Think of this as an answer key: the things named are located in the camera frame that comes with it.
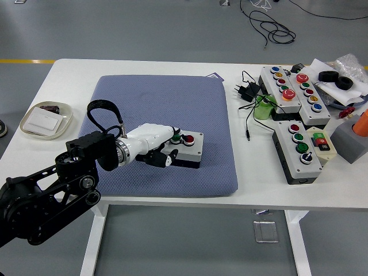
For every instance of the cream three-key switch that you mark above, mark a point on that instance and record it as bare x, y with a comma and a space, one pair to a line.
326, 154

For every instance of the white table leg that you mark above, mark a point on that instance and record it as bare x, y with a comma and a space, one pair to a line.
299, 244
92, 244

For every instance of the white paper sheet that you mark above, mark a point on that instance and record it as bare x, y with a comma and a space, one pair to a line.
342, 94

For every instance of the small black device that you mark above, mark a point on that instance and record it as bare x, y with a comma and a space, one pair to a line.
296, 69

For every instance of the green plastic cup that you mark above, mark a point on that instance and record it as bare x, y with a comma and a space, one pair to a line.
263, 112

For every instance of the black power adapter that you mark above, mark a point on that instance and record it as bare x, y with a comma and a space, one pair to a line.
247, 90

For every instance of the small metal floor stand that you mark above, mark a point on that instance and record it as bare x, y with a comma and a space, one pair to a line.
224, 2

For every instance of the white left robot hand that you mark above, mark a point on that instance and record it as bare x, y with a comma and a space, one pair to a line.
149, 135

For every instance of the beige shallow tray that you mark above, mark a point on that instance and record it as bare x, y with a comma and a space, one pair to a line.
66, 115

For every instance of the white wall switch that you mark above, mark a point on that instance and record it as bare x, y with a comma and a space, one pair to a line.
44, 119

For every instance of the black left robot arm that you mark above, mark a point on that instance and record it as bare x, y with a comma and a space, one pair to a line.
86, 149

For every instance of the small dark red object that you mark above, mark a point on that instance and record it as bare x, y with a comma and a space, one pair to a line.
49, 108

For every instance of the clear bubble wrap bag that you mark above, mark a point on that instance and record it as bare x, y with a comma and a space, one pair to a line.
349, 64

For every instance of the orange cylinder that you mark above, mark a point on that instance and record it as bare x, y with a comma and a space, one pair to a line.
362, 124

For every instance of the grey four-button control box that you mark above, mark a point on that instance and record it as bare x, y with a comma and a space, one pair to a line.
304, 170
193, 153

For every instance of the metal floor socket plate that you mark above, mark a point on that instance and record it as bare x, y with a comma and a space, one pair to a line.
266, 232

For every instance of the blue-grey padded mat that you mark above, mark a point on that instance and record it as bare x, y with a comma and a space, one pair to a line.
187, 100

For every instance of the purple-edged white card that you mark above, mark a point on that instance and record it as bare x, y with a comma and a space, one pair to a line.
217, 76

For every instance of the grey block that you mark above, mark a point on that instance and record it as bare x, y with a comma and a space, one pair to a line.
348, 141

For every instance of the red knob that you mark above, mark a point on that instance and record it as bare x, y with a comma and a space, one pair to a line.
346, 112

